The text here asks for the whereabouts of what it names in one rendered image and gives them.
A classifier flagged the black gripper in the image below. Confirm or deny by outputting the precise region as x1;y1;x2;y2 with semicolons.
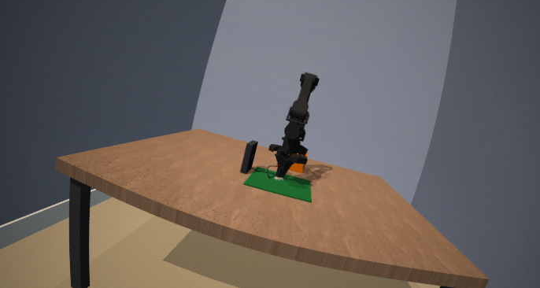
268;136;307;175

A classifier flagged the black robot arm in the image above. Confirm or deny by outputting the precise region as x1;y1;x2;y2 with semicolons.
284;72;319;156

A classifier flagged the green circuit board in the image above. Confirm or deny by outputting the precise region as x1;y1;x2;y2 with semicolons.
243;167;312;203

